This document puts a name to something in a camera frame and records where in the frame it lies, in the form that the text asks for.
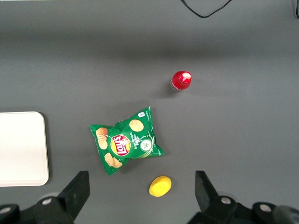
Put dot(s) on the yellow lemon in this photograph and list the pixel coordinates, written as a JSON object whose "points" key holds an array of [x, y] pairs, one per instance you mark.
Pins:
{"points": [[160, 186]]}

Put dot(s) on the red cola bottle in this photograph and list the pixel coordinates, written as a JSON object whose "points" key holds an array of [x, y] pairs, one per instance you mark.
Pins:
{"points": [[181, 80]]}

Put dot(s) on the pale pink plastic tray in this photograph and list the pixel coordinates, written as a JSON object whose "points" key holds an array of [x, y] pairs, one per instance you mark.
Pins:
{"points": [[22, 149]]}

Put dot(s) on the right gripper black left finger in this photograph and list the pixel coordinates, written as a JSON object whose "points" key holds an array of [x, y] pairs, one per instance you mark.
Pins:
{"points": [[70, 200]]}

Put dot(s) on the green chips bag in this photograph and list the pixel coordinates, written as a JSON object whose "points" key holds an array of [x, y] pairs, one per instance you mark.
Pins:
{"points": [[130, 142]]}

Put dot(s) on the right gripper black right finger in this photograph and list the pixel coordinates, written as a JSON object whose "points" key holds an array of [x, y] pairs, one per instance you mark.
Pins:
{"points": [[210, 205]]}

